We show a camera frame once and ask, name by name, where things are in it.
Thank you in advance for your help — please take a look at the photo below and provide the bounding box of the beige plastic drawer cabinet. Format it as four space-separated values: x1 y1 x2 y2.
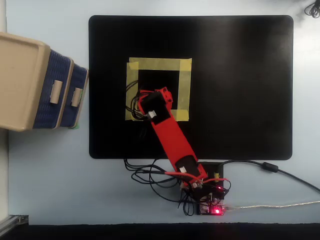
0 31 90 133

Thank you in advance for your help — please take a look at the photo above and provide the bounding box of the black power cable with ferrite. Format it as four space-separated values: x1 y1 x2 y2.
216 159 320 195

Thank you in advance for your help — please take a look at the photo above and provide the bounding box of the black coiled cable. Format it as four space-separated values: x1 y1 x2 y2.
304 0 320 18

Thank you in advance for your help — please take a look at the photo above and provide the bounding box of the aluminium profile rail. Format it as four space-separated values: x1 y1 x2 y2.
0 214 30 233

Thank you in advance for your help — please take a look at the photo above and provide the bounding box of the black robot base board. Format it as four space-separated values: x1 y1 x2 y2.
196 161 226 216

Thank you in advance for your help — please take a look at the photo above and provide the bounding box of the yellow masking tape strip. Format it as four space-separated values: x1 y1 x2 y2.
125 108 190 122
128 57 193 71
176 58 193 111
124 61 140 121

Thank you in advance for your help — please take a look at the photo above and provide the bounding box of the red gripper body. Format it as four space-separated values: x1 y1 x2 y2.
154 86 174 110

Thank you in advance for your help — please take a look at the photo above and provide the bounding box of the red wire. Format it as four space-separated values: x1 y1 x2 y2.
164 170 230 186

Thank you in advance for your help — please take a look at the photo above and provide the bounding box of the silver USB cable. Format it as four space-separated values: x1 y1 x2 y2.
226 200 320 211

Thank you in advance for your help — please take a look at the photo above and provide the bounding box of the black servo wire bundle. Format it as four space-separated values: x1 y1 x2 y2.
123 79 232 217

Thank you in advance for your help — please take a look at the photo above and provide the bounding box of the blue woven drawer beige handle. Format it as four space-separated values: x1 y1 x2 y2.
59 63 89 128
32 48 73 130

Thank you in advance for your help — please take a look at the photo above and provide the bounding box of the black rectangular mat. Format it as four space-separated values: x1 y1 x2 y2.
88 14 294 160

